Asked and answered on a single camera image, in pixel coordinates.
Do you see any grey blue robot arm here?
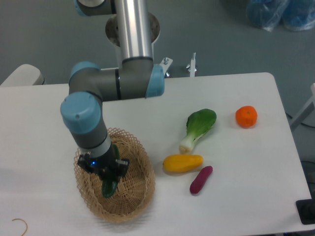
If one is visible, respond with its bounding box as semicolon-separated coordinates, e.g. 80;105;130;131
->
60;0;164;181

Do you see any white table leg frame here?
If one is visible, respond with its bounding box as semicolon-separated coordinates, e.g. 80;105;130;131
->
289;83;315;131

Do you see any orange tangerine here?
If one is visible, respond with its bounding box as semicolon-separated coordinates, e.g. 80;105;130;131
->
235;106;258;128

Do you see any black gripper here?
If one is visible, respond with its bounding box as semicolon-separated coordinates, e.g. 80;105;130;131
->
77;151;130;182

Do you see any tan rubber band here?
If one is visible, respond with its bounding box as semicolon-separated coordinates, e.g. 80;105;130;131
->
11;218;29;235

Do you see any black device at table edge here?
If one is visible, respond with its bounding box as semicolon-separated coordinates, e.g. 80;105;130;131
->
296;199;315;225

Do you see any white chair armrest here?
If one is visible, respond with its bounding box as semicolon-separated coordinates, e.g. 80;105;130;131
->
0;64;46;87

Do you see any yellow squash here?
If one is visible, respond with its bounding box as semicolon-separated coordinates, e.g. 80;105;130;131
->
163;154;204;173

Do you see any green bok choy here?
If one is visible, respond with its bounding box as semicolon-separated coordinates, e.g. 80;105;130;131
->
179;109;217;154

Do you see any green cucumber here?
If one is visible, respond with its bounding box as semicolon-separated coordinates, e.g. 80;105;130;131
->
101;144;120;198

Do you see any purple sweet potato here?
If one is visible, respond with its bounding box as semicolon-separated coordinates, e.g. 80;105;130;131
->
189;166;213;195

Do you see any woven wicker basket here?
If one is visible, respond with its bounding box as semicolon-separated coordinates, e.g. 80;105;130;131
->
74;128;155;223

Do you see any blue plastic bag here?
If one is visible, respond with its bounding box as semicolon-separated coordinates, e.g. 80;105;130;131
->
246;0;315;31

